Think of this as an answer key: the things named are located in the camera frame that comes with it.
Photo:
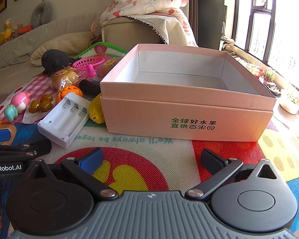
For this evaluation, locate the brown plush toy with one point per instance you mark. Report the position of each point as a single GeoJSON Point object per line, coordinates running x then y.
{"type": "Point", "coordinates": [16, 31]}

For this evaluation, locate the floral baby blanket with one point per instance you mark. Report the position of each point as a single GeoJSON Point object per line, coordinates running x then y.
{"type": "Point", "coordinates": [144, 0]}

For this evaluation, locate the yellow toy corn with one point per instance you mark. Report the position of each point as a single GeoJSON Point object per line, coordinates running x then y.
{"type": "Point", "coordinates": [96, 109]}

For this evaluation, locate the pink cardboard box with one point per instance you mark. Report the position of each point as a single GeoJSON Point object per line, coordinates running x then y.
{"type": "Point", "coordinates": [164, 99]}

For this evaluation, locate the grey neck pillow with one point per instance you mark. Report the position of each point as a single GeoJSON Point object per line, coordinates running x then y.
{"type": "Point", "coordinates": [41, 12]}

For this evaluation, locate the pink squishy toy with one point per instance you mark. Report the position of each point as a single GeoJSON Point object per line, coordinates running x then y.
{"type": "Point", "coordinates": [21, 100]}

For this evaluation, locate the orange toy ball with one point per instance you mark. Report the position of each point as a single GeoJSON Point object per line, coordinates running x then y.
{"type": "Point", "coordinates": [69, 90]}

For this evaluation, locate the pink toy net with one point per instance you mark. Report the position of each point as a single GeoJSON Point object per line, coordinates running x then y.
{"type": "Point", "coordinates": [87, 62]}

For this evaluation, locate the black window frame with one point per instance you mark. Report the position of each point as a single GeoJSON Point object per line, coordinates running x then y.
{"type": "Point", "coordinates": [270, 29]}

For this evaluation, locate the white battery holder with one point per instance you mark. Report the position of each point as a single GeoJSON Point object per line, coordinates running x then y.
{"type": "Point", "coordinates": [57, 127]}

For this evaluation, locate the brown curtain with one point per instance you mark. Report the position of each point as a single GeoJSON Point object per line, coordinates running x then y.
{"type": "Point", "coordinates": [184, 5]}

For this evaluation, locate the black plush toy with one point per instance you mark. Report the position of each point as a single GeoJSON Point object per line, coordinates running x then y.
{"type": "Point", "coordinates": [54, 59]}

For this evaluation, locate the red plant pot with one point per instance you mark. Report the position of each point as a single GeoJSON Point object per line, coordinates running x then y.
{"type": "Point", "coordinates": [255, 71]}

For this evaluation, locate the grey fringed towel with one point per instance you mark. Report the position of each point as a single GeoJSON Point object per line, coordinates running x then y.
{"type": "Point", "coordinates": [162, 27]}

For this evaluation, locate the clutter on window sill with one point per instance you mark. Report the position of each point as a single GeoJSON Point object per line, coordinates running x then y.
{"type": "Point", "coordinates": [228, 44]}

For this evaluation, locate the yellow duck plush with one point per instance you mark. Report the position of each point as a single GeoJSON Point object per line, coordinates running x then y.
{"type": "Point", "coordinates": [7, 29]}

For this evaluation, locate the beige sofa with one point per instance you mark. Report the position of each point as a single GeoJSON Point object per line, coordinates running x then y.
{"type": "Point", "coordinates": [119, 32]}

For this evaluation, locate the packet of chestnuts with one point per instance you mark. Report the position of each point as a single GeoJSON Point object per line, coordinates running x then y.
{"type": "Point", "coordinates": [39, 104]}

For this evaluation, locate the small plant pot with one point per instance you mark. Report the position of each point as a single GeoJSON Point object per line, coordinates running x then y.
{"type": "Point", "coordinates": [269, 77]}

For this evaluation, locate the teal toy macaron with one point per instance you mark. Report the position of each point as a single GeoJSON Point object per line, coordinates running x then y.
{"type": "Point", "coordinates": [10, 113]}

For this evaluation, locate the packaged bread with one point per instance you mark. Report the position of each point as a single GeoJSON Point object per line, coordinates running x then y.
{"type": "Point", "coordinates": [64, 77]}

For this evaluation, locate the black cylinder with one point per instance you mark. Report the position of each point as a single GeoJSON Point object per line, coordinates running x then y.
{"type": "Point", "coordinates": [89, 87]}

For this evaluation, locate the white plant pot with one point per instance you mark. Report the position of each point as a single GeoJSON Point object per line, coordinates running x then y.
{"type": "Point", "coordinates": [291, 105]}

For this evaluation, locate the dark dish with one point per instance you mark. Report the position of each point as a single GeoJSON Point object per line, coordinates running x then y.
{"type": "Point", "coordinates": [274, 89]}

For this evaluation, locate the cream blanket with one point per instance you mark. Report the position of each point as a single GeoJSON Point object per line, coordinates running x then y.
{"type": "Point", "coordinates": [64, 42]}

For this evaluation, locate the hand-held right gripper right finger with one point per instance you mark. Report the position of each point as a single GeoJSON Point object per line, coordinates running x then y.
{"type": "Point", "coordinates": [211, 161]}

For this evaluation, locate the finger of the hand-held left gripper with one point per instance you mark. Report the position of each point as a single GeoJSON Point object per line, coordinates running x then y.
{"type": "Point", "coordinates": [0, 135]}
{"type": "Point", "coordinates": [39, 147]}

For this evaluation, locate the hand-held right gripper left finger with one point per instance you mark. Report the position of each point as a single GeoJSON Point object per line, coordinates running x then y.
{"type": "Point", "coordinates": [91, 160]}

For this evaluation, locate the carrot plush toy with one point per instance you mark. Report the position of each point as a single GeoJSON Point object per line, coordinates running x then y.
{"type": "Point", "coordinates": [25, 29]}

